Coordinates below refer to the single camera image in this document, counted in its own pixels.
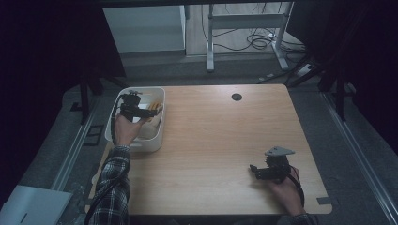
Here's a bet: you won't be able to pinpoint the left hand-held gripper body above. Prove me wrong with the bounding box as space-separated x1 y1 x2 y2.
118 89 151 123

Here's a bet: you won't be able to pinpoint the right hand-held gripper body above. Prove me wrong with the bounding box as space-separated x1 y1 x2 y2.
254 145 296 185

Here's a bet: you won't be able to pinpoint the orange striped soft thing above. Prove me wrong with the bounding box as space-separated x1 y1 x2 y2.
148 100 163 113

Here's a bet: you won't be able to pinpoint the white plastic bin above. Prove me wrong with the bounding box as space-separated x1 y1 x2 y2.
104 86 166 154

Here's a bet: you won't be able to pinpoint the person's left hand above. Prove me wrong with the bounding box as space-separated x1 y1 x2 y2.
113 112 148 147

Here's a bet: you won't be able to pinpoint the person's right hand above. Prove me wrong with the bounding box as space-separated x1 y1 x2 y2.
266 166 306 218

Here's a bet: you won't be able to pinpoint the beige soft thing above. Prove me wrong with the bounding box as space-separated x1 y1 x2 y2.
136 110 163 141

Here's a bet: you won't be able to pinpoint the black metal stand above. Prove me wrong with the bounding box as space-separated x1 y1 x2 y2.
286 55 349 123
69 74 130 126

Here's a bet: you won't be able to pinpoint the white cabinet panel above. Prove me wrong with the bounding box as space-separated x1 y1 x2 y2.
102 5 188 54

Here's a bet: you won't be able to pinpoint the white power strip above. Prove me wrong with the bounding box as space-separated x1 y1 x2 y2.
295 63 314 78

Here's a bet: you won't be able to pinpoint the white flat box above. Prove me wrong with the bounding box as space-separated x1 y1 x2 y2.
0 184 74 225

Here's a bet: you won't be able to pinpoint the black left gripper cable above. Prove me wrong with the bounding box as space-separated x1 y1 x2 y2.
84 95 126 225

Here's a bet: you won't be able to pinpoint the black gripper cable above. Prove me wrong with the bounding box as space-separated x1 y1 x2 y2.
288 164 306 208
84 95 126 225

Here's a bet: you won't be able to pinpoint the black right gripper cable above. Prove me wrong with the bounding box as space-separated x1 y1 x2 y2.
288 164 306 208

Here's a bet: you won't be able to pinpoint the black square floor frame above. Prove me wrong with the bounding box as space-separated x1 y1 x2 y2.
83 124 105 147

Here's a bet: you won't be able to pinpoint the aluminium floor rail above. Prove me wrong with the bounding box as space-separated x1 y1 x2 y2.
51 96 101 192
321 91 398 225

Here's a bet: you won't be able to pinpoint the black floor cables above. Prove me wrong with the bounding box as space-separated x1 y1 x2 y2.
215 27 307 54

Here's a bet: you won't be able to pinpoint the grey metal desk frame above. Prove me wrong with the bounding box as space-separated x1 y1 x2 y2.
206 1 296 74

